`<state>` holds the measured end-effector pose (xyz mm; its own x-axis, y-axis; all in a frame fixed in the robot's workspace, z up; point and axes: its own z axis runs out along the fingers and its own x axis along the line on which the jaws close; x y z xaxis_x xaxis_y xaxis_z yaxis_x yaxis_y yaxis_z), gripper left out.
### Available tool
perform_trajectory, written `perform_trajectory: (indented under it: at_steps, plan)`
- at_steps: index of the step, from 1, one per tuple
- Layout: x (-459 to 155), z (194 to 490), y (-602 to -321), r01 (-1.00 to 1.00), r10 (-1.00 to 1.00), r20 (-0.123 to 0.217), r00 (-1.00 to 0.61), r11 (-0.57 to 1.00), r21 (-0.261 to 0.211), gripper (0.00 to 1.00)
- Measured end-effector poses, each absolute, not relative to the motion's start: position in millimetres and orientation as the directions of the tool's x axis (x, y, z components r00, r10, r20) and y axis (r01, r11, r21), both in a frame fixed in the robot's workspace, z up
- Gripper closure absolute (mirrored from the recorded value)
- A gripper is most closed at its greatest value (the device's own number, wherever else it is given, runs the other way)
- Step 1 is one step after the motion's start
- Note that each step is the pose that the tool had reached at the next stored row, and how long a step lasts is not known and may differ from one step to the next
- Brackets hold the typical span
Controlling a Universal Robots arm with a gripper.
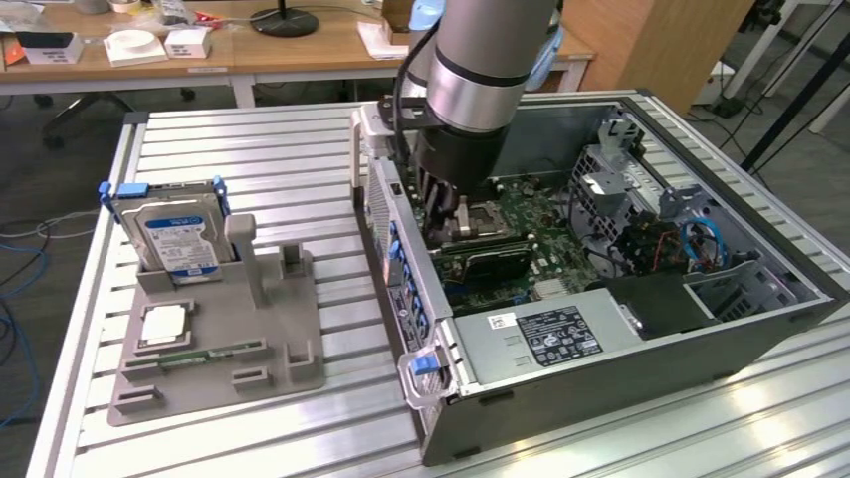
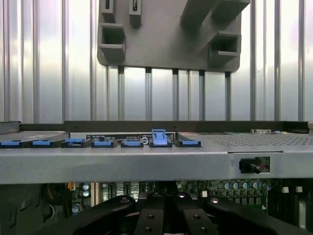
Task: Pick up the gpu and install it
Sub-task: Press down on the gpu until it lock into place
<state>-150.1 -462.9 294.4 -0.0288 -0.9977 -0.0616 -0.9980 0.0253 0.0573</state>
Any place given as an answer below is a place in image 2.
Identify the green motherboard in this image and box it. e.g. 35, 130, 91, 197
65, 180, 313, 217

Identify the blue slot retainer clip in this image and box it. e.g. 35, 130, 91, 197
121, 140, 144, 148
30, 140, 56, 148
91, 140, 115, 148
0, 140, 22, 148
61, 138, 90, 148
151, 129, 170, 147
179, 140, 201, 147

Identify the grey parts rack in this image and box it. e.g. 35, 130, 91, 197
97, 0, 252, 73

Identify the grey power supply unit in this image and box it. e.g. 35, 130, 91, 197
0, 182, 47, 235

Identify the black open PC case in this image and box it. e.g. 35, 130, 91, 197
0, 119, 313, 235

